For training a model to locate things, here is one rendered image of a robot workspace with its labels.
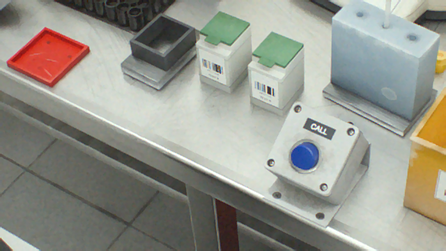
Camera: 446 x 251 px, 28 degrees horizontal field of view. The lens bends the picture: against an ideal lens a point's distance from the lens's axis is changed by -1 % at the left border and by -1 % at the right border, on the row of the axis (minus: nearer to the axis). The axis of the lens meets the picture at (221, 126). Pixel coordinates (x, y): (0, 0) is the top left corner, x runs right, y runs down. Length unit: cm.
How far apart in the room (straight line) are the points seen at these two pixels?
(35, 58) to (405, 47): 42
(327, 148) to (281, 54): 13
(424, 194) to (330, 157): 9
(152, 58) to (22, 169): 117
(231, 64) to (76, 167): 118
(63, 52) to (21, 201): 105
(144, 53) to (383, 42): 27
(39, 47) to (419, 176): 47
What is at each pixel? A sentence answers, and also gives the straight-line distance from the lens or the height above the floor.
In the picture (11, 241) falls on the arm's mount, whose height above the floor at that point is 91.
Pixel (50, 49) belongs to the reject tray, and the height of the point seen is 88.
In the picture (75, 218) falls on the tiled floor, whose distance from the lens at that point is 200.
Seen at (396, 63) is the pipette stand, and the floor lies 95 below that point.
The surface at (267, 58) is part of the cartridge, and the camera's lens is 91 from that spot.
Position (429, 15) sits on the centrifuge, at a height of 88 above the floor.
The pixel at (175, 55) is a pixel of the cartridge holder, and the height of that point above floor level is 90.
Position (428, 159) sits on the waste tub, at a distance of 81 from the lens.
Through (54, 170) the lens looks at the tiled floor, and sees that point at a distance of 210.
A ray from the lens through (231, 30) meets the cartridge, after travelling 94.
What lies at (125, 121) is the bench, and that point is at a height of 88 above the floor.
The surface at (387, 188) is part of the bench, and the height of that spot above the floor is 88.
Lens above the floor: 157
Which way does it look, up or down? 48 degrees down
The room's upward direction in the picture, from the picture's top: 6 degrees counter-clockwise
